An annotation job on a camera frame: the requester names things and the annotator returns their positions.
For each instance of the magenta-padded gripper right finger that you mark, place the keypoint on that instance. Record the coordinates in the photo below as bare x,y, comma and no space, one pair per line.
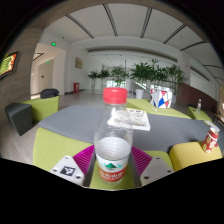
156,171

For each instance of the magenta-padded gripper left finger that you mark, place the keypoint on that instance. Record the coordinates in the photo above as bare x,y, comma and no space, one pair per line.
66,170

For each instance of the clear red-capped water bottle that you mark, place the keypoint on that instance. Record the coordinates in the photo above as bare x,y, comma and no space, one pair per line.
113,146

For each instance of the small clear water bottle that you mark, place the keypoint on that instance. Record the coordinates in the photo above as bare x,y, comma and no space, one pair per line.
199,106

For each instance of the green upholstered seat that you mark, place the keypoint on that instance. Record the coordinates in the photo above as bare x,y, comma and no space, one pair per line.
53,146

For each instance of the grey seat with magazine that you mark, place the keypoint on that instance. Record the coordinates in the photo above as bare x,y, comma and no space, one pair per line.
76,123

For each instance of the green seat with black bag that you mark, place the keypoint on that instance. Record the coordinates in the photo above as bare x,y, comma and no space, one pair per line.
43,108

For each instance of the green ottoman with small bottle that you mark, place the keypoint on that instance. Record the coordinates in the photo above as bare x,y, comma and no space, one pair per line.
200,116

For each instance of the dark grey ottoman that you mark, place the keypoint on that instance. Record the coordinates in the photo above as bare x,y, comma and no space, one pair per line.
18,118

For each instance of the white cube with coloured triangles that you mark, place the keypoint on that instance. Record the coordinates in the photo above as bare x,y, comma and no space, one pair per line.
161,98

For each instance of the black bag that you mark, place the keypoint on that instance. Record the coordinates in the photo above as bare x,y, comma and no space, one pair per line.
49,93

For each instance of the red bin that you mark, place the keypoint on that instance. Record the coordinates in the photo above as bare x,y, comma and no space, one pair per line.
76,87

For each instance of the brown reception counter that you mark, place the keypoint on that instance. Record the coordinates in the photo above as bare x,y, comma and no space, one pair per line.
196,98

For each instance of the row of potted green plants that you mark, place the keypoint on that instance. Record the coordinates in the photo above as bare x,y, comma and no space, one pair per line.
143,73

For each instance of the green exit sign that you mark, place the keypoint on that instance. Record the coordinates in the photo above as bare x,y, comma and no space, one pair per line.
53,44

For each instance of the framed wall picture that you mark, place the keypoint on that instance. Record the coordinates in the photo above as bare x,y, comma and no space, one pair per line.
79,63

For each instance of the wall-mounted display screen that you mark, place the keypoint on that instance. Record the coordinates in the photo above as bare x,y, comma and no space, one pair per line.
8,65

